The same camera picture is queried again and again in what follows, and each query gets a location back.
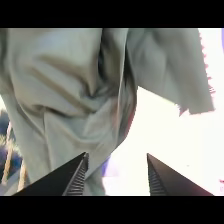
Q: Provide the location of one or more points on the khaki garment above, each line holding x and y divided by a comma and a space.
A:
66, 83

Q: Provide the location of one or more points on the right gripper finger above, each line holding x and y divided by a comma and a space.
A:
63, 181

